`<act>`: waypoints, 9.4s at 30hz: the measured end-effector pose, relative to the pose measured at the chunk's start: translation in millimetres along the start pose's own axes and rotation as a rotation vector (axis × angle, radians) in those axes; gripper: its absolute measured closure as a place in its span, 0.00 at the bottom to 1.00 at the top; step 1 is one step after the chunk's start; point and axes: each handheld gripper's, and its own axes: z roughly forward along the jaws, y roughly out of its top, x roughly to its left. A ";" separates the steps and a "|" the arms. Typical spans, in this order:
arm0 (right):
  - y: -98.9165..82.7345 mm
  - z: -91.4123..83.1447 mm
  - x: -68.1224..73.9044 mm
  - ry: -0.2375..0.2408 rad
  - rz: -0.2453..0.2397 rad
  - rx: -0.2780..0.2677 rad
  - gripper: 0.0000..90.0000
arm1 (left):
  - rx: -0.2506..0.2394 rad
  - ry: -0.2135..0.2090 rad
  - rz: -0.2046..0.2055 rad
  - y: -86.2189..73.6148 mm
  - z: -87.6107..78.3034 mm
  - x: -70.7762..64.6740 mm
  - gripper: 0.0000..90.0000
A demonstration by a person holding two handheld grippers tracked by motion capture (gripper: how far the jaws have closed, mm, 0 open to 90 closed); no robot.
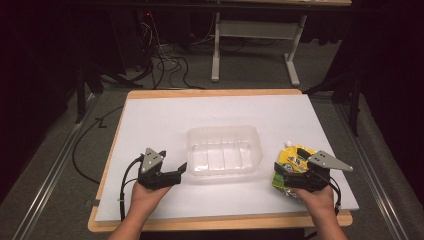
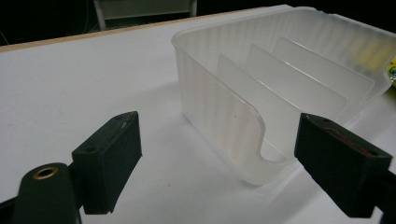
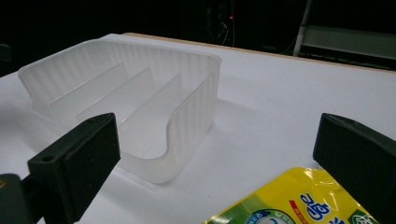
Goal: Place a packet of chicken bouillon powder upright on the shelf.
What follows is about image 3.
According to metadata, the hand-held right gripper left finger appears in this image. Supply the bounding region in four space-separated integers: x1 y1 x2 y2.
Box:
27 112 121 224

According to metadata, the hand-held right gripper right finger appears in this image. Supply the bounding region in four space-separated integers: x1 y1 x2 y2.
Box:
312 112 396 224

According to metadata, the yellow green snack packet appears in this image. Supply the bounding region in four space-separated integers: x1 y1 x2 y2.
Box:
201 166 380 224

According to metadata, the translucent plastic divided storage bin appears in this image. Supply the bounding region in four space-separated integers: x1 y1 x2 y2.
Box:
17 37 222 185

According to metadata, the grey metal stand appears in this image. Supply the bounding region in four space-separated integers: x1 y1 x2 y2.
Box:
292 0 396 71

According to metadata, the thin dangling cable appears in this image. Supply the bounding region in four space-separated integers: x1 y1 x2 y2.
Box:
216 0 236 48

